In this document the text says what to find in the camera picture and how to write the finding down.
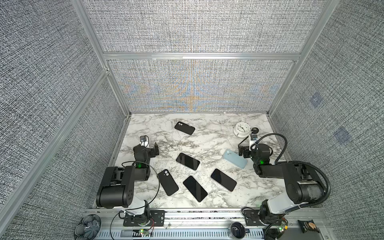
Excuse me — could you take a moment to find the black phone case front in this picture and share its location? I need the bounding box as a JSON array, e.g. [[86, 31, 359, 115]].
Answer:
[[158, 169, 179, 196]]

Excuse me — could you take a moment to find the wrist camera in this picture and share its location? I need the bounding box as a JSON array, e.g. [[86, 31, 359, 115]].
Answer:
[[140, 135, 150, 148], [249, 134, 258, 151]]

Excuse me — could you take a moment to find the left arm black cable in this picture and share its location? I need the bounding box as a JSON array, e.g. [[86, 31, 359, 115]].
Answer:
[[109, 160, 161, 240]]

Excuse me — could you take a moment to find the black round-head spoon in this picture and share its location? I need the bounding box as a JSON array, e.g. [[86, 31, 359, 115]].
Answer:
[[251, 127, 259, 135]]

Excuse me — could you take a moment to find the black phone screen up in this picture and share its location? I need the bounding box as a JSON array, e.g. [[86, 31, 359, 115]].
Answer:
[[176, 153, 200, 171], [183, 176, 208, 203]]

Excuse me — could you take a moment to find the black phone front screen up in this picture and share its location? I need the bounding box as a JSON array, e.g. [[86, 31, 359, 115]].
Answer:
[[183, 176, 208, 203]]

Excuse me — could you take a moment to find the light blue phone case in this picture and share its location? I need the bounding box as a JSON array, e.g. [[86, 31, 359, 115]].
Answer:
[[223, 150, 248, 169]]

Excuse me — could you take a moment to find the black round knob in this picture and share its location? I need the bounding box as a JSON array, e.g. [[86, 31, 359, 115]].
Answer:
[[230, 222, 249, 240]]

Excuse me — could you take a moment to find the black phone centre screen up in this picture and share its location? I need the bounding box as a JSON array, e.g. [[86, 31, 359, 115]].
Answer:
[[176, 153, 200, 171]]

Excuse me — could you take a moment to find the aluminium front rail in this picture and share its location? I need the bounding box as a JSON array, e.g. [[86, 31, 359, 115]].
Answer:
[[83, 208, 337, 240]]

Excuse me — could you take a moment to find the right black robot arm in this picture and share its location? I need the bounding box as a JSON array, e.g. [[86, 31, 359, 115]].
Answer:
[[239, 143, 331, 225]]

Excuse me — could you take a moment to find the white round clock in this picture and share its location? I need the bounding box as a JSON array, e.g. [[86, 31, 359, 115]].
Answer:
[[233, 122, 251, 138]]

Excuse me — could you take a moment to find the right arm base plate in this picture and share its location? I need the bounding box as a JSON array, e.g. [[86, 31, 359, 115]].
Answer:
[[242, 209, 264, 227]]

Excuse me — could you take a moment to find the black phone case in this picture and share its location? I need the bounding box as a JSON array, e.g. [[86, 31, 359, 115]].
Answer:
[[158, 169, 179, 196], [175, 121, 196, 136]]

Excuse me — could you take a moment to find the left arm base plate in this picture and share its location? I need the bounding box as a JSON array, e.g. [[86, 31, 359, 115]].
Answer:
[[123, 210, 166, 227]]

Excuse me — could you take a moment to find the black phone case back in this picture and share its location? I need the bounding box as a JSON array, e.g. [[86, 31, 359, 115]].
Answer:
[[175, 121, 196, 136]]

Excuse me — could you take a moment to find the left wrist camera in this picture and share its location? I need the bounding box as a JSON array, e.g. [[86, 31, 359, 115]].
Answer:
[[140, 135, 150, 148]]

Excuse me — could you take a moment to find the black fan left corner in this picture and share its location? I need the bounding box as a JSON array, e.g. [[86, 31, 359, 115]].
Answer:
[[74, 214, 102, 240]]

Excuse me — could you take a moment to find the black screen purple phone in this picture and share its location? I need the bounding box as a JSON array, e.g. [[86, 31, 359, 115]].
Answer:
[[211, 169, 237, 192]]

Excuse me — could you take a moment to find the snack packet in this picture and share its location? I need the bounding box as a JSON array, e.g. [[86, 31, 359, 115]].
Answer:
[[298, 220, 320, 234]]

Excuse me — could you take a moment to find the right green circuit board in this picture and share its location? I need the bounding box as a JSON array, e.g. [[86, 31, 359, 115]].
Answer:
[[277, 219, 288, 234]]

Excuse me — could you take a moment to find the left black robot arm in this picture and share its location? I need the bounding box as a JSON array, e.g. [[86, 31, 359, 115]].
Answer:
[[96, 143, 160, 226]]

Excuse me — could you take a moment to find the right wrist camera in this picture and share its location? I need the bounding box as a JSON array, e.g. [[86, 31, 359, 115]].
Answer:
[[249, 134, 258, 151]]

